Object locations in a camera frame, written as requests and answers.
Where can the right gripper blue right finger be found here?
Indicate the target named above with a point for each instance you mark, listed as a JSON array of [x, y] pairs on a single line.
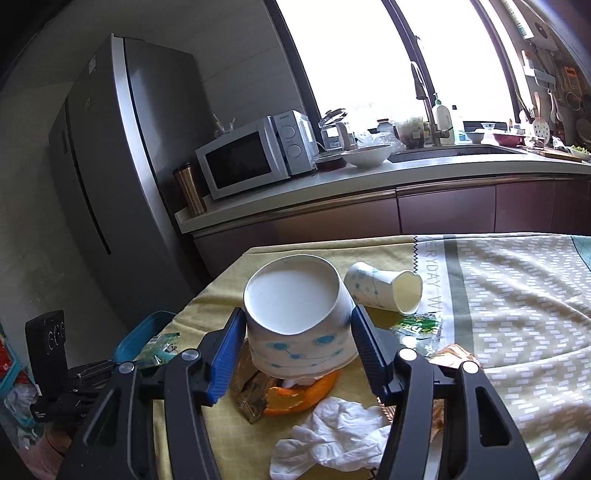
[[374, 346]]

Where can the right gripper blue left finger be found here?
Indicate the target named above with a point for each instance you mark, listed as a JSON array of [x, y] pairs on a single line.
[[221, 355]]

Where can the brown foil snack bag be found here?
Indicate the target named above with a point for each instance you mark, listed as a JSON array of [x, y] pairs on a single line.
[[248, 386]]

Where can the green clear snack wrapper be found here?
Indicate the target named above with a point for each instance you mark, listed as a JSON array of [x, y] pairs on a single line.
[[420, 332]]

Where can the white blue-dotted paper cup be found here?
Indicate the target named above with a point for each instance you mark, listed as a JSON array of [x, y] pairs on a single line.
[[398, 291]]

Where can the orange peel piece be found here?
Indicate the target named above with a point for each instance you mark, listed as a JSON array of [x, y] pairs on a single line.
[[285, 401]]

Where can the large white paper bowl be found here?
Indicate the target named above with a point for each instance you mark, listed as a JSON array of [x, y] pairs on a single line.
[[298, 314]]

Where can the blue plastic trash bin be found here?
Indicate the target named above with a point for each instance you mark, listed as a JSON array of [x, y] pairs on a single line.
[[130, 347]]

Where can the kitchen counter with cabinets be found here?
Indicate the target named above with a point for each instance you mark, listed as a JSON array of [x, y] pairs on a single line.
[[463, 190]]

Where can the kitchen faucet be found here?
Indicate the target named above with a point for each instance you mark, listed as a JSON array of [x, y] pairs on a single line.
[[422, 95]]

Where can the teal plastic basket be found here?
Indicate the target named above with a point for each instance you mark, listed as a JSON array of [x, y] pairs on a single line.
[[11, 368]]

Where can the crumpled white tissue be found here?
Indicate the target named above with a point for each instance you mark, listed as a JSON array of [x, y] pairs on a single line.
[[340, 435]]

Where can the yellow patterned tablecloth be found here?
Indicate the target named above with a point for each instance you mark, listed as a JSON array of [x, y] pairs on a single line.
[[520, 302]]

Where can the copper thermos tumbler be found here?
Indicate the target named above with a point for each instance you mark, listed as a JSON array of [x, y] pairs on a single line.
[[187, 184]]

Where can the red dish on counter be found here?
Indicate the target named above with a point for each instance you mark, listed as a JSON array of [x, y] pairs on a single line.
[[326, 163]]

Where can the white ceramic bowl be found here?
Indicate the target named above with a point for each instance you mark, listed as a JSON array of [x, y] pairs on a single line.
[[368, 157]]

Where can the glass electric kettle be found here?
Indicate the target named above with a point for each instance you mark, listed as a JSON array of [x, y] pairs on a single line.
[[335, 131]]

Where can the white microwave oven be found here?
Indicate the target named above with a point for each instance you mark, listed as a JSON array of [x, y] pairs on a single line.
[[269, 150]]

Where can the white soap bottle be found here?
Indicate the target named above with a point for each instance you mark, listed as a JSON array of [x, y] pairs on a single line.
[[444, 123]]

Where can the silver refrigerator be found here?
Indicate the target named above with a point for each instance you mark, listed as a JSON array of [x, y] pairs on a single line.
[[135, 114]]

